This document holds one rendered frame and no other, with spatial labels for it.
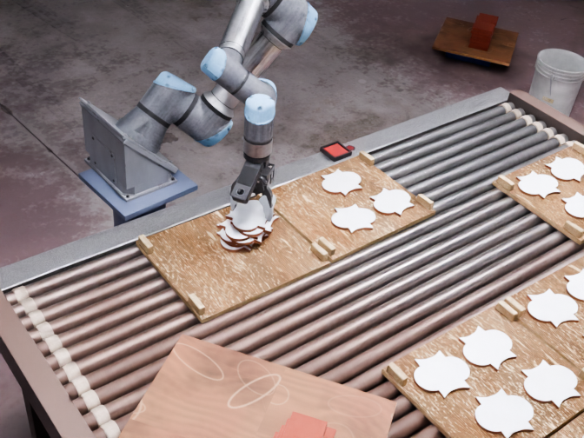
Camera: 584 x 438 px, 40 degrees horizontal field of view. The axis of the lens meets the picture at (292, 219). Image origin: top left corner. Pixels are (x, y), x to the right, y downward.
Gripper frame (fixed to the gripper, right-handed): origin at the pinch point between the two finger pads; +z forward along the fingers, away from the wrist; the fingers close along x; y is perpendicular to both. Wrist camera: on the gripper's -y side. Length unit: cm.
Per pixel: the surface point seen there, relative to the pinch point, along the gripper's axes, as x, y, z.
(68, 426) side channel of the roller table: 10, -76, 6
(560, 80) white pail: -79, 273, 70
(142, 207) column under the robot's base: 37.2, 5.7, 14.2
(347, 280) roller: -30.3, -2.8, 9.7
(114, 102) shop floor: 153, 178, 101
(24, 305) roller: 41, -47, 9
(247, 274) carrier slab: -5.6, -14.5, 7.6
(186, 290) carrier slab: 6.1, -27.0, 7.6
